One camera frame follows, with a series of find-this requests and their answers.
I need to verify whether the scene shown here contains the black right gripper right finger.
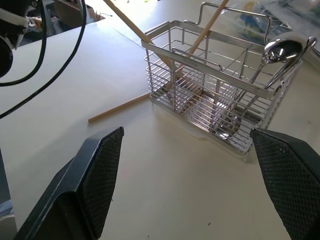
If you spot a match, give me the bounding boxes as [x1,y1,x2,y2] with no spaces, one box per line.
[249,127,320,240]

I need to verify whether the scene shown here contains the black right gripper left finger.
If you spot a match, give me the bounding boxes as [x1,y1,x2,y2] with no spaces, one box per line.
[14,126,125,240]

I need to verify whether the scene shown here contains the shiny metal spoon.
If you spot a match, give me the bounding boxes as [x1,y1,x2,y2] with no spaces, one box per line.
[249,32,309,85]

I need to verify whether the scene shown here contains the wooden chopstick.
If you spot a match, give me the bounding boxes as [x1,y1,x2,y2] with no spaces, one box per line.
[174,0,230,74]
[87,93,150,124]
[102,0,187,85]

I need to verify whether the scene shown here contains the clear plastic bag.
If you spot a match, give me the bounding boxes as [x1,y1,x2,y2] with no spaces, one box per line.
[234,0,320,55]

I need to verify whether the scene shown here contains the brown cardboard box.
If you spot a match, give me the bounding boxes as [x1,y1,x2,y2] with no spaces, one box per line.
[53,0,106,26]

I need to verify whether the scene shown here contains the metal spoon with hooked handle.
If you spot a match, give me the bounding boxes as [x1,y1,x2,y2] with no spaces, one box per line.
[263,36,317,90]

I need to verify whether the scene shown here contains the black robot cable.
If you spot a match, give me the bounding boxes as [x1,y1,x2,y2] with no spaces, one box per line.
[0,0,48,88]
[0,0,87,119]

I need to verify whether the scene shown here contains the silver wire cutlery basket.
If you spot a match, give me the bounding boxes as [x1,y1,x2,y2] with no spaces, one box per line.
[140,1,305,157]

